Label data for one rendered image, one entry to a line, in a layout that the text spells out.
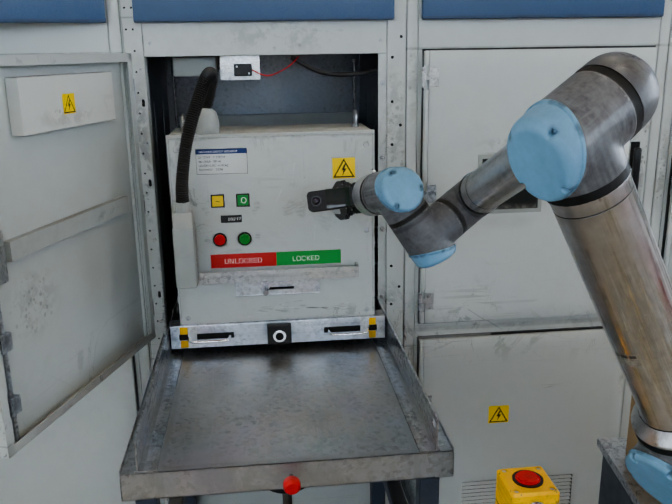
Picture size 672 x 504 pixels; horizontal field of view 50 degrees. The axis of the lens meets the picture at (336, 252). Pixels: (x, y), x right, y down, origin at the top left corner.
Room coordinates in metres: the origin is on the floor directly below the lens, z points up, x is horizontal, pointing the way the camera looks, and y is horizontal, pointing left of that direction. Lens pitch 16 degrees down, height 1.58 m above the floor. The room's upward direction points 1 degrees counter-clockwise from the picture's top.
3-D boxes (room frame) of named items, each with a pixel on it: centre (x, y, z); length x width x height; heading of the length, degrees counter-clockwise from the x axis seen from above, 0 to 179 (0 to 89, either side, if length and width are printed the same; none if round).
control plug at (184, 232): (1.63, 0.35, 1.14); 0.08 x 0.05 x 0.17; 6
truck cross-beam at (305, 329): (1.74, 0.15, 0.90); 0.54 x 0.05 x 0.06; 96
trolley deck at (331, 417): (1.53, 0.13, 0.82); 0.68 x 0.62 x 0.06; 6
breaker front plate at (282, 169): (1.72, 0.15, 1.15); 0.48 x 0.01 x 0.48; 96
